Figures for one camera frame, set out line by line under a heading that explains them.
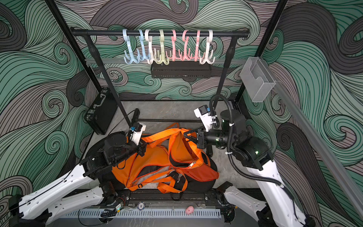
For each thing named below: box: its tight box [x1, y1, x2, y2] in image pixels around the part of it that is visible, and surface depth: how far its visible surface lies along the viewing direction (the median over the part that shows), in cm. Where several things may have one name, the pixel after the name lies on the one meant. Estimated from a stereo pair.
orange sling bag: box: [140, 128, 204, 170], surface depth 57 cm
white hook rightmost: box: [198, 29, 216, 65], surface depth 56 cm
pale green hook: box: [155, 28, 170, 66], surface depth 58 cm
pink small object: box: [185, 205, 195, 216], surface depth 70 cm
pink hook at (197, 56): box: [191, 29, 201, 62], surface depth 92 cm
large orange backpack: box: [112, 145, 188, 193], surface depth 79 cm
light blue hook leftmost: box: [122, 28, 140, 65], surface depth 52 cm
